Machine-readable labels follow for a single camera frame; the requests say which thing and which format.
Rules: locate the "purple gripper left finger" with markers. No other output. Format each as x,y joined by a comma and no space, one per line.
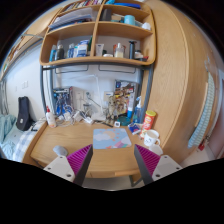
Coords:
72,167

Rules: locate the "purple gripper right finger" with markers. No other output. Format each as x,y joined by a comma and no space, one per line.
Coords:
152,166

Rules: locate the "grey computer mouse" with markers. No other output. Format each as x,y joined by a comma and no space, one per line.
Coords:
60,151

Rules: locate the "pastel printed mouse pad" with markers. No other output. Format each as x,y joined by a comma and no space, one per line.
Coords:
111,138

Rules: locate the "white ceramic mug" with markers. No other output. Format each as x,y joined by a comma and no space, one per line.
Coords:
151,137

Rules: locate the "red yellow chips can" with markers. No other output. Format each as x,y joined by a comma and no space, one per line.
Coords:
148,122

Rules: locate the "blue spray bottle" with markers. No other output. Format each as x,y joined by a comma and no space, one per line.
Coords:
137,111

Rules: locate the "white lotion bottle red cap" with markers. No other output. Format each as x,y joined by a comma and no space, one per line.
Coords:
50,118

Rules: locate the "striped towel on wardrobe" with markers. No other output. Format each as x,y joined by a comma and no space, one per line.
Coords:
199,132

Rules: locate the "bed with checkered bedding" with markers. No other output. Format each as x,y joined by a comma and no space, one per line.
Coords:
14,142

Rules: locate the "black guitar bag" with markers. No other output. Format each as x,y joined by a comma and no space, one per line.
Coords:
24,120

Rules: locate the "blue robot model box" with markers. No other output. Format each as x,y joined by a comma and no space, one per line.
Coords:
63,100

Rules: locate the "colourful anime poster box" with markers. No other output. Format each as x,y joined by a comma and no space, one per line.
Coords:
124,91

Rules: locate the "wooden wardrobe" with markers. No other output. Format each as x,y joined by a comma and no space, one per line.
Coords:
184,60

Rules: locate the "black tall bottle on shelf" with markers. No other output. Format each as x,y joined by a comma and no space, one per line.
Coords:
132,49

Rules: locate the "teal mug on shelf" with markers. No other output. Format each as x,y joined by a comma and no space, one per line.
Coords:
129,19

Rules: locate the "stack of papers on shelf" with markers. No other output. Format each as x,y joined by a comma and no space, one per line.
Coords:
73,16

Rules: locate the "wooden wall shelf unit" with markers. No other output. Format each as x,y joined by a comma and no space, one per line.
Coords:
102,31

